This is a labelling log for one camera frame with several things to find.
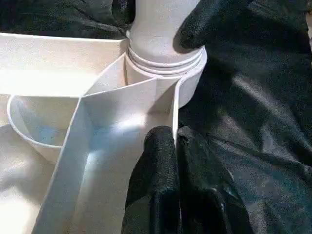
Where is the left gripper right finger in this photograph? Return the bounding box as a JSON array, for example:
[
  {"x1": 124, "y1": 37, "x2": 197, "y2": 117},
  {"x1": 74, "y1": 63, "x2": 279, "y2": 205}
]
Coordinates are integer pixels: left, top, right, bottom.
[{"x1": 176, "y1": 127, "x2": 255, "y2": 234}]

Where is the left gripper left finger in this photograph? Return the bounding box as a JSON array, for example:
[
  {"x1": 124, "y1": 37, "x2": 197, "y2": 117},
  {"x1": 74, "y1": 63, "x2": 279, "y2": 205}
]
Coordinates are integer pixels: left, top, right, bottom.
[{"x1": 121, "y1": 126, "x2": 182, "y2": 234}]

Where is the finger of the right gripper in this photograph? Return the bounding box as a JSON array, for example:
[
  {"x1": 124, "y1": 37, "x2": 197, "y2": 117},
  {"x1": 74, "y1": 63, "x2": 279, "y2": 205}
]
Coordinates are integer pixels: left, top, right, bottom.
[
  {"x1": 112, "y1": 0, "x2": 136, "y2": 26},
  {"x1": 173, "y1": 0, "x2": 253, "y2": 50}
]

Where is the white plastic table leg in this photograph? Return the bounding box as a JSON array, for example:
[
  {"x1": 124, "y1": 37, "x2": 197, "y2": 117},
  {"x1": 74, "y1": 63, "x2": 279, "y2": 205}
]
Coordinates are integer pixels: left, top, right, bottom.
[{"x1": 126, "y1": 0, "x2": 206, "y2": 75}]

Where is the white plastic table top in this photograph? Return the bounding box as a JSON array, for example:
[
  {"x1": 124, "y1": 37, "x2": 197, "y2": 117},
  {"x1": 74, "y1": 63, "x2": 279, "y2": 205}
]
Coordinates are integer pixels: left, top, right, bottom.
[{"x1": 0, "y1": 33, "x2": 208, "y2": 234}]

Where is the black plastic mat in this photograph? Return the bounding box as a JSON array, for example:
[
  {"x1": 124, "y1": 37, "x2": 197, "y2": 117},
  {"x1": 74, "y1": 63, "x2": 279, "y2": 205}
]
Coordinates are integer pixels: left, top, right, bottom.
[{"x1": 0, "y1": 0, "x2": 312, "y2": 234}]

